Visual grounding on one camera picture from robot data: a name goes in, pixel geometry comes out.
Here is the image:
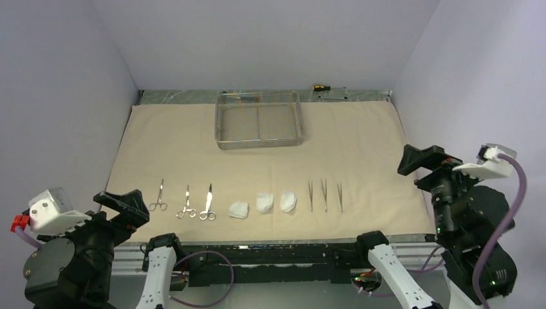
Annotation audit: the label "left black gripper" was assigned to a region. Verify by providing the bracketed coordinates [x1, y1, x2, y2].
[38, 187, 147, 297]

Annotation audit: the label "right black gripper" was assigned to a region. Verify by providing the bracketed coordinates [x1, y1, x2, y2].
[397, 142, 491, 238]

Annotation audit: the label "surgical forceps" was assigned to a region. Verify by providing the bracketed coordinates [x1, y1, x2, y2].
[176, 185, 196, 220]

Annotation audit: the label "beige cloth wrap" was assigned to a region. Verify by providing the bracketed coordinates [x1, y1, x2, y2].
[107, 101, 434, 242]

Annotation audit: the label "surgical scissors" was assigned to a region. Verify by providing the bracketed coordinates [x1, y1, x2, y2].
[199, 183, 216, 221]

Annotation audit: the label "thin steel tweezers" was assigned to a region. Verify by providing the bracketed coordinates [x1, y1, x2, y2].
[321, 178, 328, 212]

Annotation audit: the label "white gauze pad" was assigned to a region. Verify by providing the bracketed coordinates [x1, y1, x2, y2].
[229, 201, 249, 220]
[279, 191, 297, 212]
[256, 192, 274, 214]

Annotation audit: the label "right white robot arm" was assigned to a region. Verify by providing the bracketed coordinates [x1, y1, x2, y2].
[397, 144, 527, 308]

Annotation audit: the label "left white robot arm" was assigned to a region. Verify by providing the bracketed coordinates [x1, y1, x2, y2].
[12, 187, 150, 308]

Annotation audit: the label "flat metal wrench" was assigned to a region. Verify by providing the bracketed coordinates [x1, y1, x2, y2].
[317, 95, 348, 101]

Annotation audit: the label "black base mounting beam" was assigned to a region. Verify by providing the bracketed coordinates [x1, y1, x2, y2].
[173, 239, 372, 287]

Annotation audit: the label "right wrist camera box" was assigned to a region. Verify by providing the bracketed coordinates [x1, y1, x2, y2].
[452, 143, 517, 181]

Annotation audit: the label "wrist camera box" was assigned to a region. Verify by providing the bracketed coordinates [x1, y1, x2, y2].
[10, 187, 91, 236]
[452, 143, 517, 181]

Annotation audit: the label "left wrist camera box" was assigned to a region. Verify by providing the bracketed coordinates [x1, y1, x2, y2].
[10, 187, 91, 236]

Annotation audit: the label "aluminium frame rail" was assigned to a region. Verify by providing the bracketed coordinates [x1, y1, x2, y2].
[67, 243, 453, 309]

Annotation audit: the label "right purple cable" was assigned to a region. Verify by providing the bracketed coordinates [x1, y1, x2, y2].
[352, 153, 528, 309]

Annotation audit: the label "yellow handled screwdriver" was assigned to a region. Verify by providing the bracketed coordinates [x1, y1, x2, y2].
[312, 85, 345, 92]

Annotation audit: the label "wire mesh instrument tray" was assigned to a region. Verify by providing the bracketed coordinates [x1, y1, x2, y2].
[214, 91, 306, 151]

